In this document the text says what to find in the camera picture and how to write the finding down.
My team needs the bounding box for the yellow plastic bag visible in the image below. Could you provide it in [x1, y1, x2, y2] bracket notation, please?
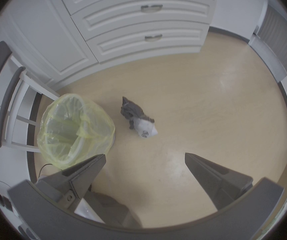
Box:
[37, 93, 116, 170]

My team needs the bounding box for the crumpled black plastic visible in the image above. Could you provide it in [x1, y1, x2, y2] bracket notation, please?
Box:
[120, 96, 155, 129]

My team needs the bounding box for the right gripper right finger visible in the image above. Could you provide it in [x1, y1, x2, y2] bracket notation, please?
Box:
[185, 152, 254, 212]

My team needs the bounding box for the white trash bin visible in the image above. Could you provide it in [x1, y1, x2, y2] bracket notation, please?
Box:
[42, 96, 116, 168]

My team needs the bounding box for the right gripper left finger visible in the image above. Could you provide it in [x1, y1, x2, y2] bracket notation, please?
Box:
[36, 154, 107, 209]

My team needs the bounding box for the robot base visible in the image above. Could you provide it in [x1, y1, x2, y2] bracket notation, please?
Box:
[73, 191, 144, 228]

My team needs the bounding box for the black cable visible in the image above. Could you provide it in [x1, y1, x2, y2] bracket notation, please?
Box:
[39, 163, 55, 177]

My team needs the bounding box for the white wardrobe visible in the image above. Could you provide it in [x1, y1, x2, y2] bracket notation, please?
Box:
[0, 0, 220, 92]

